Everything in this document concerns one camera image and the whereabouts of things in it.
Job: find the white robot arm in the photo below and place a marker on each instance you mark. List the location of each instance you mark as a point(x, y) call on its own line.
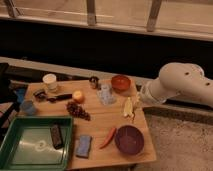
point(176, 79)

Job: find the white paper cup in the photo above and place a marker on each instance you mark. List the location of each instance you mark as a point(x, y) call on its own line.
point(50, 80)

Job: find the orange bowl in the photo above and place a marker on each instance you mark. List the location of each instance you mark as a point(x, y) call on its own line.
point(120, 83)

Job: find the yellow banana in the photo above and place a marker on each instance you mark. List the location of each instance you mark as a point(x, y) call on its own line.
point(128, 108)

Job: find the small metal cup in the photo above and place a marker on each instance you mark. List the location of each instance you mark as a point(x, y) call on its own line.
point(94, 82)

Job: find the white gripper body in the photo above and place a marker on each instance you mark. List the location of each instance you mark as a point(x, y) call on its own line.
point(137, 102)

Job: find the dark brown block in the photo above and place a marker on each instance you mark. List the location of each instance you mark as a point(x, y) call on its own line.
point(56, 136)

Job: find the dark grape bunch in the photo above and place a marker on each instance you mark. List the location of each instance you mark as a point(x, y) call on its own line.
point(77, 111)

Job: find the blue sponge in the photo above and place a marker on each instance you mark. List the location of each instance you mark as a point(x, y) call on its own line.
point(84, 145)

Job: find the purple bowl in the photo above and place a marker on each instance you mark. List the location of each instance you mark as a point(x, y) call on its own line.
point(129, 140)

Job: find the clear plastic bottle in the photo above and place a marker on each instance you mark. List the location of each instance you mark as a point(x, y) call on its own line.
point(105, 95)

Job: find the black handled tool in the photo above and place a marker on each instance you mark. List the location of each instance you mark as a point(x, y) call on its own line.
point(59, 98)

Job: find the blue cup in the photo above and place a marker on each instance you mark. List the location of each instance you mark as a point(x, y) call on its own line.
point(28, 107)

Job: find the orange fruit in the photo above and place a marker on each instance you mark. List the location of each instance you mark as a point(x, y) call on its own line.
point(78, 96)

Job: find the dark small object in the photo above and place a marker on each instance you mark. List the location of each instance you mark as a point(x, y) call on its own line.
point(40, 95)

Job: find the green plastic tray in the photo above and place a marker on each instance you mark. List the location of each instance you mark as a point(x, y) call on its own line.
point(28, 145)

